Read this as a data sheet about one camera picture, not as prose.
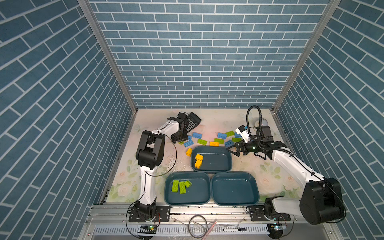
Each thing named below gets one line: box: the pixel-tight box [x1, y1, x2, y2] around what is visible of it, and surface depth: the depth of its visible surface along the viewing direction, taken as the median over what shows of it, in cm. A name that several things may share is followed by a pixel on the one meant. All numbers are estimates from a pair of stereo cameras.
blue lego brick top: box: [192, 132, 203, 139], surface depth 104 cm
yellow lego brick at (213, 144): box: [209, 141, 220, 147], surface depth 101 cm
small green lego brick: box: [184, 180, 192, 188], surface depth 82 cm
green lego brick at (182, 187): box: [179, 181, 186, 194], surface depth 83 cm
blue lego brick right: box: [217, 132, 227, 139], surface depth 104 cm
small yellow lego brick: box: [186, 148, 193, 157], surface depth 95 cm
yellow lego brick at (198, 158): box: [195, 153, 204, 163], surface depth 93 cm
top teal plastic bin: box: [191, 145, 233, 173], surface depth 94 cm
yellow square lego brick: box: [194, 156, 204, 169], surface depth 92 cm
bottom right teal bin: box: [211, 171, 260, 206], surface depth 83 cm
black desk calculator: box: [185, 112, 202, 133], surface depth 111 cm
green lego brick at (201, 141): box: [197, 139, 208, 146], surface depth 104 cm
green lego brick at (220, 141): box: [214, 138, 225, 144], surface depth 104 cm
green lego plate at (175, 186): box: [171, 180, 179, 193], surface depth 83 cm
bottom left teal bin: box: [164, 171, 212, 206], surface depth 82 cm
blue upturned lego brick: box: [184, 138, 194, 148], surface depth 101 cm
